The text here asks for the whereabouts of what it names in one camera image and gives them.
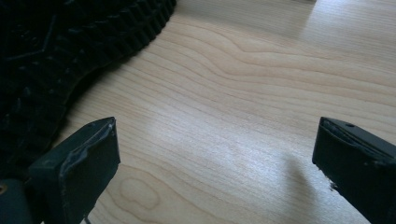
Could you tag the black knitted garment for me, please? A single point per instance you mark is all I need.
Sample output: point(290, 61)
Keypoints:
point(53, 59)

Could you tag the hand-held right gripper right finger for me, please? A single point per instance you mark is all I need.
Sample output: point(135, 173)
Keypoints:
point(358, 161)

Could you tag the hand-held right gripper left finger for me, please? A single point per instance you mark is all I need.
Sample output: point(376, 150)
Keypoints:
point(77, 174)

